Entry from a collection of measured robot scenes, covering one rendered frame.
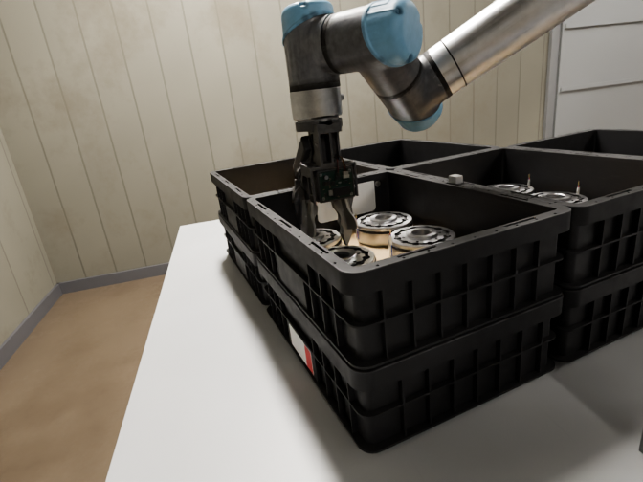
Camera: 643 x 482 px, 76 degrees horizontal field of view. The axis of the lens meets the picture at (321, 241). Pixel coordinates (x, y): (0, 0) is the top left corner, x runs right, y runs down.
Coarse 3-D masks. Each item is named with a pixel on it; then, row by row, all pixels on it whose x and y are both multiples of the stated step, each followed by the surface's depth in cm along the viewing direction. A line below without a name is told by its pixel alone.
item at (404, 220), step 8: (368, 216) 77; (400, 216) 74; (408, 216) 74; (360, 224) 73; (368, 224) 72; (376, 224) 72; (384, 224) 71; (392, 224) 71; (400, 224) 70; (408, 224) 71
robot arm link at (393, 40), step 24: (384, 0) 49; (408, 0) 48; (336, 24) 51; (360, 24) 49; (384, 24) 47; (408, 24) 48; (336, 48) 52; (360, 48) 50; (384, 48) 49; (408, 48) 49; (336, 72) 56; (360, 72) 55; (384, 72) 53; (408, 72) 54; (384, 96) 58
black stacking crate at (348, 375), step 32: (288, 320) 64; (512, 320) 47; (544, 320) 50; (320, 352) 54; (416, 352) 43; (448, 352) 45; (480, 352) 48; (512, 352) 51; (544, 352) 54; (320, 384) 56; (352, 384) 42; (384, 384) 42; (416, 384) 46; (448, 384) 47; (480, 384) 50; (512, 384) 52; (352, 416) 46; (384, 416) 45; (416, 416) 47; (448, 416) 48; (384, 448) 45
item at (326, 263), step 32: (288, 192) 73; (480, 192) 59; (288, 224) 54; (512, 224) 45; (544, 224) 45; (320, 256) 42; (416, 256) 39; (448, 256) 41; (480, 256) 43; (352, 288) 38; (384, 288) 39
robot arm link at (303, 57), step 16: (320, 0) 54; (288, 16) 55; (304, 16) 54; (320, 16) 54; (288, 32) 55; (304, 32) 54; (320, 32) 53; (288, 48) 56; (304, 48) 55; (320, 48) 53; (288, 64) 58; (304, 64) 56; (320, 64) 55; (288, 80) 59; (304, 80) 57; (320, 80) 56; (336, 80) 58
